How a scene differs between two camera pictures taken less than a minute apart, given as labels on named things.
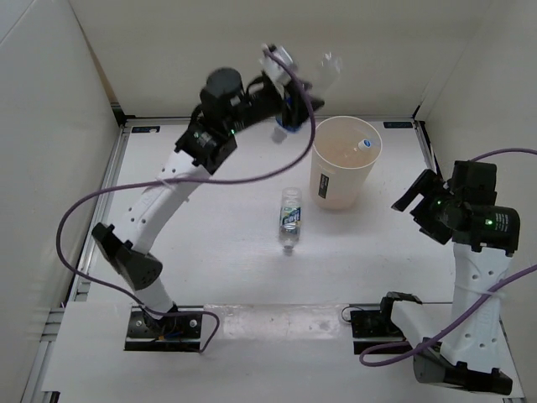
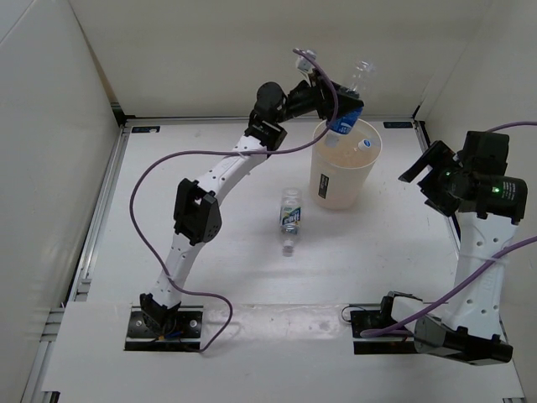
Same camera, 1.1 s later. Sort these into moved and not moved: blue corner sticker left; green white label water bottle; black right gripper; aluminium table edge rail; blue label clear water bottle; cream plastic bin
Moved: blue label clear water bottle; black right gripper
Not moved: blue corner sticker left; green white label water bottle; cream plastic bin; aluminium table edge rail
